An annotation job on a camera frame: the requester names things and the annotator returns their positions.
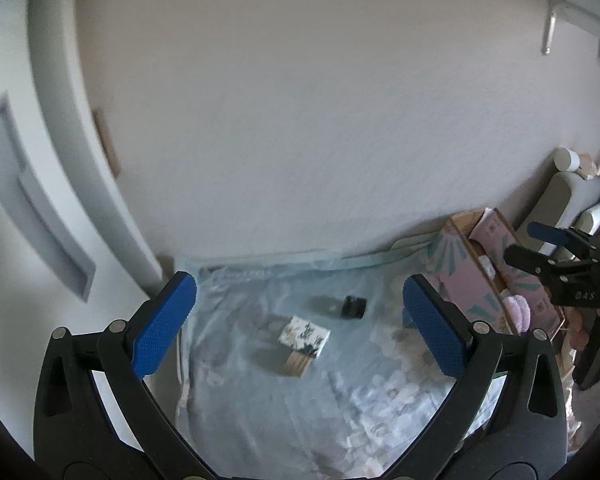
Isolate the pink floral cardboard box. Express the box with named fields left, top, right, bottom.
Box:
left=428, top=207, right=567, bottom=335

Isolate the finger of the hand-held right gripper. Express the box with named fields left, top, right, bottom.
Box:
left=503, top=243, right=557, bottom=282
left=526, top=222, right=575, bottom=248

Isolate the small beige hinge plate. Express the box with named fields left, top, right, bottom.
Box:
left=93, top=108, right=120, bottom=177

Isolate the floral printed tissue pack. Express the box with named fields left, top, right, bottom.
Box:
left=278, top=315, right=331, bottom=359

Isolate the small wooden ornament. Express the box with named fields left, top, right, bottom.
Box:
left=578, top=153, right=600, bottom=180

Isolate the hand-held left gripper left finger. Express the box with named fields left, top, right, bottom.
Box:
left=33, top=271, right=216, bottom=480

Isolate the small black box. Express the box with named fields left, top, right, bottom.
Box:
left=340, top=295, right=367, bottom=320

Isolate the white shelf bracket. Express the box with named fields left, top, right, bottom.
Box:
left=540, top=0, right=600, bottom=56

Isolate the white sliding door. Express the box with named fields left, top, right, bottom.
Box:
left=0, top=0, right=161, bottom=441

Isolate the small brown wooden box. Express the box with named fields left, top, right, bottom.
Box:
left=280, top=350, right=315, bottom=379

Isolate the pale blue floral bedsheet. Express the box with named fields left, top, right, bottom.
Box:
left=172, top=255, right=506, bottom=480

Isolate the pink towel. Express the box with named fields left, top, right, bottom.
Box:
left=503, top=293, right=532, bottom=332

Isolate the white cup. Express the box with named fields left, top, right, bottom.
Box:
left=553, top=147, right=581, bottom=174

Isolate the black curved bar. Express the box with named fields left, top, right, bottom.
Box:
left=574, top=306, right=600, bottom=392

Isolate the white door frame post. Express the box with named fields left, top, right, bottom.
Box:
left=27, top=0, right=163, bottom=286

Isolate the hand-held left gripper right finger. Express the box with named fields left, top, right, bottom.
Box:
left=380, top=273, right=568, bottom=480

